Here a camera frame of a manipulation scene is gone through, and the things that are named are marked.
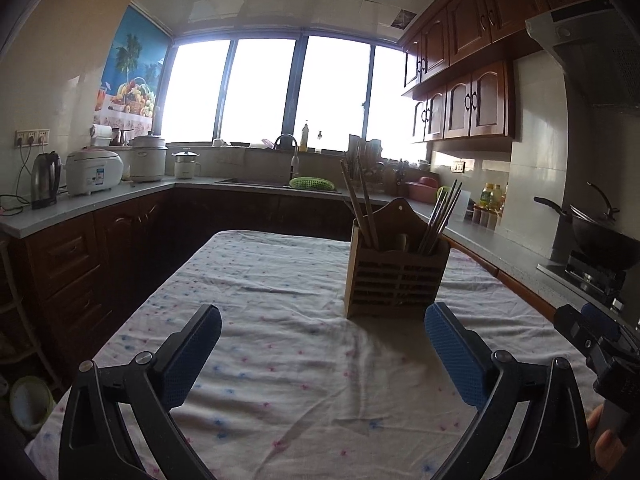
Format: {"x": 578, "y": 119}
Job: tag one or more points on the yellow oil bottle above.
{"x": 485, "y": 195}

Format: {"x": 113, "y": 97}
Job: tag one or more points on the dish drying rack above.
{"x": 365, "y": 163}

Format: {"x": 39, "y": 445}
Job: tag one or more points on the floral white tablecloth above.
{"x": 293, "y": 388}

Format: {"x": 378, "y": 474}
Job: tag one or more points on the pink basin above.
{"x": 423, "y": 190}

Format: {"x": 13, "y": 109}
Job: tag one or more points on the white jug green handle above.
{"x": 453, "y": 202}

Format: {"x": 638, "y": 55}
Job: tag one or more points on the small white electric pot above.
{"x": 185, "y": 163}

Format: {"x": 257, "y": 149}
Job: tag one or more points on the black wok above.
{"x": 597, "y": 237}

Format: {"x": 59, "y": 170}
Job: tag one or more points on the spice jar set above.
{"x": 486, "y": 217}

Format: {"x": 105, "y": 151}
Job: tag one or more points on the upper wooden wall cabinets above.
{"x": 459, "y": 58}

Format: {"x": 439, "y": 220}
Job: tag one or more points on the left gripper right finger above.
{"x": 553, "y": 439}

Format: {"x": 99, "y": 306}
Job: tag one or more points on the gas stove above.
{"x": 614, "y": 289}

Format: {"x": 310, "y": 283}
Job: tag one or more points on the light wooden chopstick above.
{"x": 367, "y": 204}

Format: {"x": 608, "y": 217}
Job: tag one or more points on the tropical fruit poster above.
{"x": 129, "y": 84}

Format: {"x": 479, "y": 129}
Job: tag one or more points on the steel electric kettle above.
{"x": 46, "y": 175}

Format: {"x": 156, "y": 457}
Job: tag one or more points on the tall white cooker pot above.
{"x": 148, "y": 158}

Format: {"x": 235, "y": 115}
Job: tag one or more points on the person's right hand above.
{"x": 607, "y": 448}

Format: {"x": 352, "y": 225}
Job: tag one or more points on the range hood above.
{"x": 595, "y": 48}

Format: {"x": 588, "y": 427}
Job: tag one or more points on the yellow dish soap bottle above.
{"x": 304, "y": 138}

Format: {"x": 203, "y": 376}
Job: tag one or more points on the paper towel roll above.
{"x": 101, "y": 135}

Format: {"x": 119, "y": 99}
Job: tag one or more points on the chrome sink faucet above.
{"x": 287, "y": 143}

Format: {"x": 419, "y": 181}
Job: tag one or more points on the lower wooden counter cabinets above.
{"x": 80, "y": 273}

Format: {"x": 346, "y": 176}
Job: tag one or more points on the white rice cooker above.
{"x": 92, "y": 170}

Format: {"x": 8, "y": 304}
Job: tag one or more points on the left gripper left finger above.
{"x": 95, "y": 442}

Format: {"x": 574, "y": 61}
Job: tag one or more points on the wall power socket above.
{"x": 31, "y": 137}

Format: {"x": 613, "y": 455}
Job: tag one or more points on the green colander basket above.
{"x": 312, "y": 184}

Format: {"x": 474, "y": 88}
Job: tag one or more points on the wooden utensil holder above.
{"x": 401, "y": 277}

